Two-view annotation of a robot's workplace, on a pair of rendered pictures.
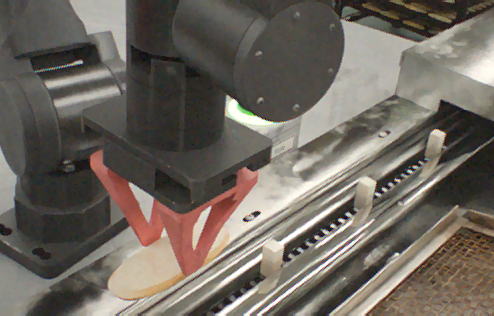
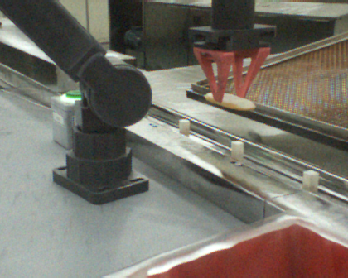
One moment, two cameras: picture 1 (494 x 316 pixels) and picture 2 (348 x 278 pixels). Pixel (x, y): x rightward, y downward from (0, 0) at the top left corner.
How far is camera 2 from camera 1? 0.84 m
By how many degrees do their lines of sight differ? 64
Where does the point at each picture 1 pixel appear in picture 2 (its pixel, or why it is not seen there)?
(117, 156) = (239, 40)
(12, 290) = (153, 198)
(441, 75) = not seen: hidden behind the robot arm
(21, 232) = (111, 184)
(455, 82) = not seen: hidden behind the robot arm
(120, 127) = (231, 30)
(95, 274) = (184, 152)
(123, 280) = (246, 103)
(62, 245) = (132, 175)
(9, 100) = (133, 71)
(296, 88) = not seen: outside the picture
